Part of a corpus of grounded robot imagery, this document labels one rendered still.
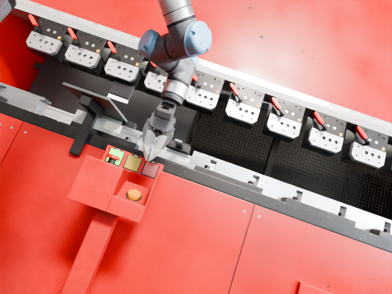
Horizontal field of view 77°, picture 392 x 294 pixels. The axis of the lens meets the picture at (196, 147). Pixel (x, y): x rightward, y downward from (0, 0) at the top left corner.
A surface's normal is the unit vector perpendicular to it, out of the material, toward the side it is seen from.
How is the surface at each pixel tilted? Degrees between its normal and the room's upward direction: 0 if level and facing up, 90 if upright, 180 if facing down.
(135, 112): 90
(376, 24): 90
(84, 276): 90
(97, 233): 90
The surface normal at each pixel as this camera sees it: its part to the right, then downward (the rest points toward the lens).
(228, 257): 0.04, -0.20
